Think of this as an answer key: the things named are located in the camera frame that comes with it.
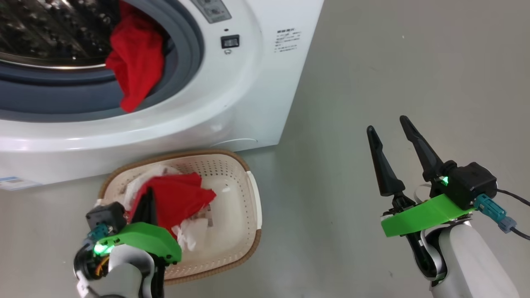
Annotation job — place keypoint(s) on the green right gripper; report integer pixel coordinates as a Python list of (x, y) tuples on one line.
[(426, 215)]

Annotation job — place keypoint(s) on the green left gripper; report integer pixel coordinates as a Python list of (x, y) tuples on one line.
[(145, 240)]

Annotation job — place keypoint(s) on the red garment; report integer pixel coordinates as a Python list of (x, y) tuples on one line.
[(178, 198), (136, 62)]

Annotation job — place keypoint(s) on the white garment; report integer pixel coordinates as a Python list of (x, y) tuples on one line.
[(192, 231)]

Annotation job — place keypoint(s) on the cream perforated laundry basket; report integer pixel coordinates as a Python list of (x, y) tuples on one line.
[(236, 231)]

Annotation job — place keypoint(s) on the white front-load washing machine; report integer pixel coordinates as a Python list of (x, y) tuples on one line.
[(248, 103)]

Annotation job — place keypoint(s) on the grey rubber door gasket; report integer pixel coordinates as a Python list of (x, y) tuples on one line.
[(182, 62)]

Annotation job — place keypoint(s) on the black door latch socket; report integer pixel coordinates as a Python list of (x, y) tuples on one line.
[(230, 42)]

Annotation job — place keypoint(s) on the round white filter cover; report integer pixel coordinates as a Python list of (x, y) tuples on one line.
[(238, 145)]

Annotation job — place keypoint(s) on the blue energy label sticker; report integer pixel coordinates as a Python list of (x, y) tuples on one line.
[(14, 183)]

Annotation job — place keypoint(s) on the small printed text label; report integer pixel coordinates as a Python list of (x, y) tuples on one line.
[(287, 41)]

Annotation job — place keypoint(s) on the steel perforated washer drum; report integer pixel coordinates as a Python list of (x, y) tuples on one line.
[(49, 33)]

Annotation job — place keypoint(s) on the grey warning sticker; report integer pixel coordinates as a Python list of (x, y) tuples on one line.
[(211, 10)]

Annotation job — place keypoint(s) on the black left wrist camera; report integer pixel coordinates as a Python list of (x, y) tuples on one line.
[(105, 217)]

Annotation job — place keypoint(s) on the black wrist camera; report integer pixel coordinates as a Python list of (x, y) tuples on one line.
[(472, 184), (105, 217)]

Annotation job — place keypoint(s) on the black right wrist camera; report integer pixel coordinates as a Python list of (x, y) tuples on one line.
[(472, 184)]

